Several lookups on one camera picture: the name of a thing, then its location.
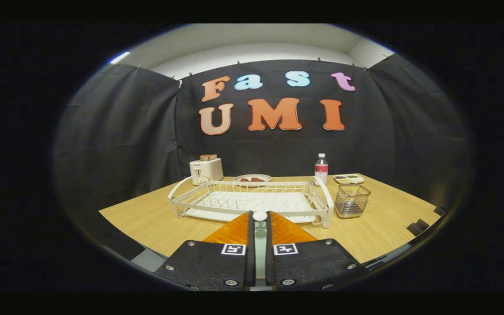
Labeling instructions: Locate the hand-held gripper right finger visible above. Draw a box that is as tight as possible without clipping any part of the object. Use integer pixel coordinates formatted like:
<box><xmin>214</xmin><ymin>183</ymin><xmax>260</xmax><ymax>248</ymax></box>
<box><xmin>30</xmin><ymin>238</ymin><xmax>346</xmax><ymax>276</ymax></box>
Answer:
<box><xmin>266</xmin><ymin>211</ymin><xmax>366</xmax><ymax>291</ymax></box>

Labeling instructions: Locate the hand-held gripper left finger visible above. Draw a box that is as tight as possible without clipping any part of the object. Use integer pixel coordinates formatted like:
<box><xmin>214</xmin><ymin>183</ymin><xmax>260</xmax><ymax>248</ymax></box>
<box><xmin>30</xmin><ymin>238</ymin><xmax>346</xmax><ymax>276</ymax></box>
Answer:
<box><xmin>154</xmin><ymin>211</ymin><xmax>256</xmax><ymax>291</ymax></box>

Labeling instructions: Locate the white wire dish rack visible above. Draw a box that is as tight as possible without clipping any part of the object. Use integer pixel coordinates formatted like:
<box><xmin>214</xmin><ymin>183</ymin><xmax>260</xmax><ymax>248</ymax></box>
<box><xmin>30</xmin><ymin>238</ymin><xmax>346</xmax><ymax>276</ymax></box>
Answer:
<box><xmin>168</xmin><ymin>176</ymin><xmax>335</xmax><ymax>229</ymax></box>

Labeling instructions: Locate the metal wire basket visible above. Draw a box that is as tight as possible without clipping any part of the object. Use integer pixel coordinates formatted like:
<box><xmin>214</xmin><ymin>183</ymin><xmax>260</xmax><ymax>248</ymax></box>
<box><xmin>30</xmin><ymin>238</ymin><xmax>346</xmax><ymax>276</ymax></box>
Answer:
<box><xmin>334</xmin><ymin>183</ymin><xmax>371</xmax><ymax>219</ymax></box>

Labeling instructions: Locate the small plate with red food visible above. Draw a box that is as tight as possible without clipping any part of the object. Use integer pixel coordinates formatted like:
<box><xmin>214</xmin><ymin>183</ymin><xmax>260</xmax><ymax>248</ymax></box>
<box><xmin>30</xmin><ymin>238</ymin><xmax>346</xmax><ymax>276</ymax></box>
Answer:
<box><xmin>234</xmin><ymin>174</ymin><xmax>272</xmax><ymax>186</ymax></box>

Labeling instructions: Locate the cream toaster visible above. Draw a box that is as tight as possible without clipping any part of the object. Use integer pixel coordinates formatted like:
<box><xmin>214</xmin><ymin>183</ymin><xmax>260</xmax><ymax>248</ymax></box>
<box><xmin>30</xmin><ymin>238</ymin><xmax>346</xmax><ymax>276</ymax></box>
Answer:
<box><xmin>189</xmin><ymin>157</ymin><xmax>224</xmax><ymax>186</ymax></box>

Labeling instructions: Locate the clear bottle with red label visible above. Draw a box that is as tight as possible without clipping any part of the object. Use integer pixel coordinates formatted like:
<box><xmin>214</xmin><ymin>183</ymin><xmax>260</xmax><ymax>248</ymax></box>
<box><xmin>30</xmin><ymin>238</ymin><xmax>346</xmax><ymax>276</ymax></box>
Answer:
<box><xmin>315</xmin><ymin>153</ymin><xmax>329</xmax><ymax>185</ymax></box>

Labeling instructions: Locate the white divided snack tray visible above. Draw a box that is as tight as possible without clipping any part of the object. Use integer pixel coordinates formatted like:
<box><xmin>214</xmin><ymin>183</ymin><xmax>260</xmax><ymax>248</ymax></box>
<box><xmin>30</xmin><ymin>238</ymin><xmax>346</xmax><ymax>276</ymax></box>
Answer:
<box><xmin>333</xmin><ymin>173</ymin><xmax>365</xmax><ymax>185</ymax></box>

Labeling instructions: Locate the black backdrop cloth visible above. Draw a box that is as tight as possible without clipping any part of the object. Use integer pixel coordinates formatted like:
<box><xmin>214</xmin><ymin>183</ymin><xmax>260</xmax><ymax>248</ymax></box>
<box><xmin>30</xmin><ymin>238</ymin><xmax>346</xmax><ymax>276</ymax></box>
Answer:
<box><xmin>53</xmin><ymin>55</ymin><xmax>476</xmax><ymax>245</ymax></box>

